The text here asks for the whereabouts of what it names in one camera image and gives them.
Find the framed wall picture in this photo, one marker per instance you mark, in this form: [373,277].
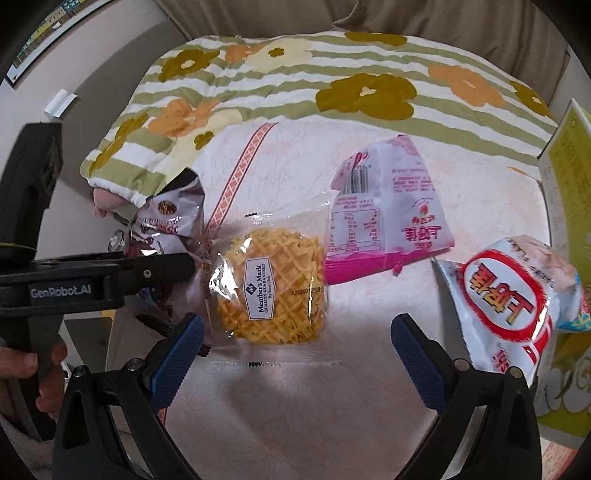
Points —
[46,41]

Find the green cardboard box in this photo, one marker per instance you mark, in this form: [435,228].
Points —
[570,230]

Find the clear waffle packet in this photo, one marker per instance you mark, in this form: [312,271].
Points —
[272,286]

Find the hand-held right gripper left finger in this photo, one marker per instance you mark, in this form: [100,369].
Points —
[178,364]

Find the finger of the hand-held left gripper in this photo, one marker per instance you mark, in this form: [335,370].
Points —
[159,272]
[157,325]

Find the white tissue roll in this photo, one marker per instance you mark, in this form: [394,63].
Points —
[60,104]

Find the person's left hand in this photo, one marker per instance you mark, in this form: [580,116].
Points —
[53,374]

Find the red white snack packet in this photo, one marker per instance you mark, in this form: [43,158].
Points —
[503,300]

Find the pink snack packet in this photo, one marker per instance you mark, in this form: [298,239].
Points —
[383,217]

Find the white patterned towel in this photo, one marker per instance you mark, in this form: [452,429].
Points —
[323,392]

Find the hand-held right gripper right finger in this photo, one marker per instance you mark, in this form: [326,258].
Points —
[418,364]

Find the light blue snack packet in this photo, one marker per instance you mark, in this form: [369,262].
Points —
[575,300]

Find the beige curtain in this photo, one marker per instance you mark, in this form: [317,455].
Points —
[415,27]

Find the brown purple snack packet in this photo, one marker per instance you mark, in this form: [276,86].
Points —
[171,217]

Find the grey padded bed frame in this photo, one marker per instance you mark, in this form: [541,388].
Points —
[115,69]

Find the pink pillow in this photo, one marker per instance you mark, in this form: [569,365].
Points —
[108,203]

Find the floral striped blanket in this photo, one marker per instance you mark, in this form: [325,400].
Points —
[286,87]

